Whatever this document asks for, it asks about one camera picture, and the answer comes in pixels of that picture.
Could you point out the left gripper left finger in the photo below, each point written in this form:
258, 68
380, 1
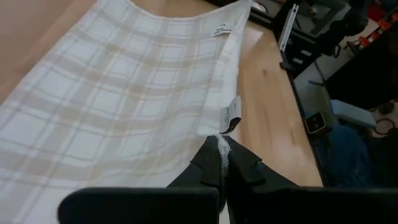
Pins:
140, 207

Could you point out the blue-grey chair seat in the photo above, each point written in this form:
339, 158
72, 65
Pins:
354, 113

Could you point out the white metal rail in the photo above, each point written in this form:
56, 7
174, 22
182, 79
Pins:
287, 28

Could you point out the black equipment stand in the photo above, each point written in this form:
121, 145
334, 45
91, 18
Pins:
298, 59

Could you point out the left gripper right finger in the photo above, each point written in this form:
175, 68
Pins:
311, 207

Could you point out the white beige plaid towel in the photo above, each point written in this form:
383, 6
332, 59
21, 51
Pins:
109, 93

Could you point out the person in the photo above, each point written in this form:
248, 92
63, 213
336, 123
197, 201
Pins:
348, 155

